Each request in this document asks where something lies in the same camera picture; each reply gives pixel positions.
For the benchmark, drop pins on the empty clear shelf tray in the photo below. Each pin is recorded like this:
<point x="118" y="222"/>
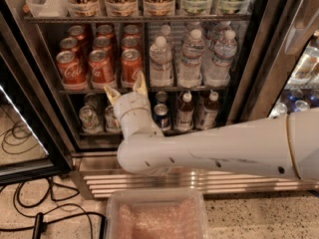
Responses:
<point x="47" y="8"/>

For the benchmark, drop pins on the left brown tea bottle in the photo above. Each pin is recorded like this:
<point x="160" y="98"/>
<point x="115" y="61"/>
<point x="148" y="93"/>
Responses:
<point x="184" y="112"/>

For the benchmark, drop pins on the front left green soda can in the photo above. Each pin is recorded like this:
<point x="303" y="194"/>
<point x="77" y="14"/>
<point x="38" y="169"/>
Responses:
<point x="90" y="120"/>

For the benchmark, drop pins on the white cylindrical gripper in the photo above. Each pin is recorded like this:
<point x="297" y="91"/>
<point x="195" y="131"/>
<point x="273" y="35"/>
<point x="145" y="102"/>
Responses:
<point x="134" y="102"/>

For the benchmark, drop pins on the second row right coke can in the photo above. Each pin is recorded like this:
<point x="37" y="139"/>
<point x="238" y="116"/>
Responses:
<point x="130" y="43"/>

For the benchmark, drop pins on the stainless steel fridge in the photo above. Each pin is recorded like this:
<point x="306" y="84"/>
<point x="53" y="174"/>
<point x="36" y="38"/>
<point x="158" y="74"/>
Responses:
<point x="271" y="36"/>

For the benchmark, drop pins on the green soda can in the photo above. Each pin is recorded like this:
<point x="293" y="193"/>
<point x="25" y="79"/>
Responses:
<point x="90" y="120"/>
<point x="112" y="123"/>

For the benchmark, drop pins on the front right pepsi can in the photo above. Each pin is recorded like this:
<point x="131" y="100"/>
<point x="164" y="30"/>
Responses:
<point x="161" y="117"/>

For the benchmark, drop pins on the water bottle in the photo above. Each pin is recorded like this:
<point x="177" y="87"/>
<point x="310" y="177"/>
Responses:
<point x="189" y="62"/>
<point x="218" y="62"/>
<point x="160" y="63"/>

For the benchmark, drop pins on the open glass fridge door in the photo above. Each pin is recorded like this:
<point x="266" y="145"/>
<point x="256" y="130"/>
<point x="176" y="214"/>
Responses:
<point x="27" y="150"/>

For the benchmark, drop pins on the front left water bottle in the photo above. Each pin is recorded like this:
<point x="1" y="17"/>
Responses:
<point x="160" y="63"/>

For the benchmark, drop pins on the second row middle coke can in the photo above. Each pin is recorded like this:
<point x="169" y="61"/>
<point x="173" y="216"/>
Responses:
<point x="103" y="43"/>

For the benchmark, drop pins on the clear plastic bin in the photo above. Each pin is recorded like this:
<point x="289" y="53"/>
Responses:
<point x="163" y="213"/>

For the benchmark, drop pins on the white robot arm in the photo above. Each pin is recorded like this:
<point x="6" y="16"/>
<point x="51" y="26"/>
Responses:
<point x="286" y="146"/>

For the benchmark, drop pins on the front middle water bottle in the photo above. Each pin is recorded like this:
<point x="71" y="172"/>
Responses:
<point x="189" y="62"/>

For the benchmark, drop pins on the second row coke can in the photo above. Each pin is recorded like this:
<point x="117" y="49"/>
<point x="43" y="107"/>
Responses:
<point x="103" y="43"/>
<point x="130" y="43"/>
<point x="71" y="44"/>

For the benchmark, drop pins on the right brown tea bottle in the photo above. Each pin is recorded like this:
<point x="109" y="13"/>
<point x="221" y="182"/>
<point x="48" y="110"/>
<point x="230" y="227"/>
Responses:
<point x="207" y="110"/>

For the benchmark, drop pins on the second row left coke can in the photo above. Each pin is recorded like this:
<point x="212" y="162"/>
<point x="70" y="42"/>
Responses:
<point x="71" y="44"/>

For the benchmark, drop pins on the front right water bottle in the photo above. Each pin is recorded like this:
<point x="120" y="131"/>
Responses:
<point x="218" y="62"/>

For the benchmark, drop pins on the brown tea bottle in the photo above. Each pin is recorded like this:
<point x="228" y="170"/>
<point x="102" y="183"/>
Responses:
<point x="207" y="110"/>
<point x="184" y="112"/>

